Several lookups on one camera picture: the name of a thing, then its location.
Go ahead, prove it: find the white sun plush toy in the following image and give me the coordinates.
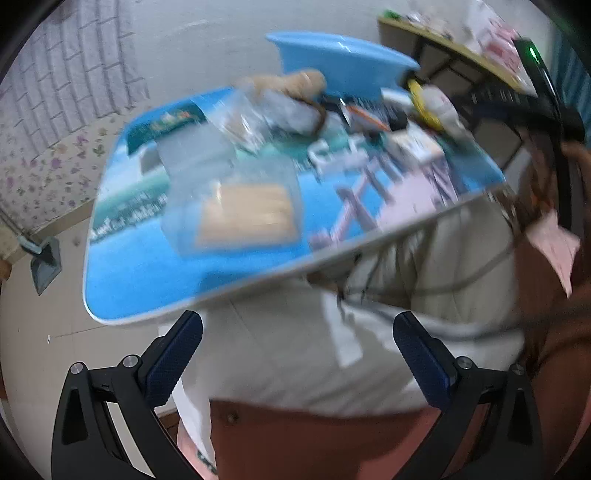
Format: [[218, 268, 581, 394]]
[[408, 80, 468, 137]]

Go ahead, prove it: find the brown plush bear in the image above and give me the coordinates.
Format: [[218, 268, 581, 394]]
[[235, 69, 328, 137]]

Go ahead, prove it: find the clear box of toothpicks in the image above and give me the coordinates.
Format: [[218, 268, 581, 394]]
[[155, 123, 303, 256]]

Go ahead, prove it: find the yellow side table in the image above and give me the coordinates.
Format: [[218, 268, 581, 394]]
[[377, 16, 527, 93]]

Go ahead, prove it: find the grey dustpan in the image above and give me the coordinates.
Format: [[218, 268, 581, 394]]
[[1, 210, 62, 296]]

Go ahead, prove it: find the blue plastic basin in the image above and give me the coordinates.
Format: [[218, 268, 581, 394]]
[[266, 31, 420, 100]]

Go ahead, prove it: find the printed blue table mat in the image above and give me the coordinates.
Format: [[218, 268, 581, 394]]
[[83, 89, 504, 325]]

